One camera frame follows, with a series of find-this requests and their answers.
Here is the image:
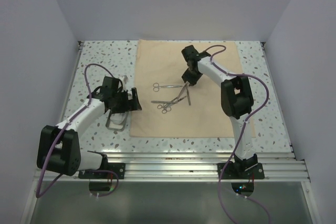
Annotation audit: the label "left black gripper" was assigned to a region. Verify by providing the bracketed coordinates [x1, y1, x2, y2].
[111, 87, 141, 114]

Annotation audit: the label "steel tweezers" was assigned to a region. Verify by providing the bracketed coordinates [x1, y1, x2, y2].
[185, 82, 191, 106]

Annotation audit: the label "steel forceps with rings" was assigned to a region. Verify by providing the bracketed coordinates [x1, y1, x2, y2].
[157, 84, 185, 109]

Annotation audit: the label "steel scissors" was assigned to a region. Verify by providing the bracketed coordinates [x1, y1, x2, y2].
[153, 82, 182, 92]
[158, 96, 187, 114]

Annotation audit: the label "white sterile packet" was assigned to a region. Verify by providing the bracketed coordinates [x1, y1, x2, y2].
[109, 113, 128, 125]

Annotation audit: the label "steel scalpel handle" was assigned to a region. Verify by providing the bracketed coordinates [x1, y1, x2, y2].
[151, 100, 175, 104]

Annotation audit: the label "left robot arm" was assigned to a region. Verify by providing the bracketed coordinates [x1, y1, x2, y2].
[37, 77, 142, 178]

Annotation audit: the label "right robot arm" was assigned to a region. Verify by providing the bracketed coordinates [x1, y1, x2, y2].
[182, 45, 258, 178]

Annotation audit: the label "metal instrument tray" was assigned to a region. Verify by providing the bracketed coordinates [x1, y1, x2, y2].
[106, 111, 129, 132]

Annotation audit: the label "beige cloth mat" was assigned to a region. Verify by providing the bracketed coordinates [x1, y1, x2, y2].
[129, 39, 257, 138]

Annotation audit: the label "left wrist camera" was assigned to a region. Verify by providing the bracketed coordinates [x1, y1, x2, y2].
[118, 75, 129, 85]

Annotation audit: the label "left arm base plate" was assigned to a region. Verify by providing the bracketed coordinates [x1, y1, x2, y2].
[78, 163, 126, 179]

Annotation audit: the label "aluminium rail frame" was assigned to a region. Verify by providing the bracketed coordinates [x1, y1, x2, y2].
[22, 41, 321, 223]

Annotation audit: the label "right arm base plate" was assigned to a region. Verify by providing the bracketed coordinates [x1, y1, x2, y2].
[221, 161, 265, 180]

